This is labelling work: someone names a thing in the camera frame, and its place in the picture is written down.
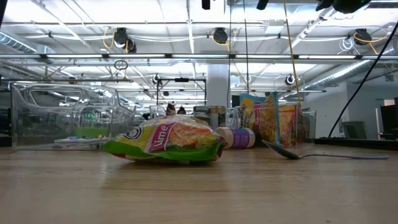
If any green lid herb jar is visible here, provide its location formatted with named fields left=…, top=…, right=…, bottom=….
left=193, top=105, right=210, bottom=122

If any silver ventilation duct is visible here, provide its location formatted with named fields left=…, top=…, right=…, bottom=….
left=304, top=58, right=396, bottom=91
left=0, top=30, right=38, bottom=54

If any tan lid jar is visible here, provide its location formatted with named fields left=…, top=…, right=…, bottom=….
left=208, top=105, right=227, bottom=128

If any lime chili shrimp ramen packet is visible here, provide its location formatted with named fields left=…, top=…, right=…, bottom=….
left=102, top=114, right=228, bottom=163

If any blue ramen packet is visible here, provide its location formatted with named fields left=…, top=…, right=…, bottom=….
left=238, top=92, right=280, bottom=146

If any white square pillar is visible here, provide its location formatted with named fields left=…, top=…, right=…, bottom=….
left=206, top=64, right=231, bottom=108

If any black slanting cable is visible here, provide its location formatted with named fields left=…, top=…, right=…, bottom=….
left=328, top=21, right=398, bottom=138

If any silver spoon patterned handle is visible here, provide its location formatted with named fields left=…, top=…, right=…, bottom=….
left=54, top=138, right=109, bottom=145

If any purple iridescent spoon teal handle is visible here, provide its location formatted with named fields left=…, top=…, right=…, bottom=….
left=262, top=139, right=390, bottom=161

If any purple label spice bottle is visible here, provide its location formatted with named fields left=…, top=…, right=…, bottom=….
left=215, top=126, right=257, bottom=149

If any yellow cable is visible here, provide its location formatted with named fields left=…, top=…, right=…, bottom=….
left=283, top=0, right=303, bottom=108

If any black camera rig frame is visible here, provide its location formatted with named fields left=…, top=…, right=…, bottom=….
left=155, top=77, right=208, bottom=108

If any black hanging cable ring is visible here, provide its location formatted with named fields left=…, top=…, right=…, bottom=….
left=113, top=59, right=129, bottom=71

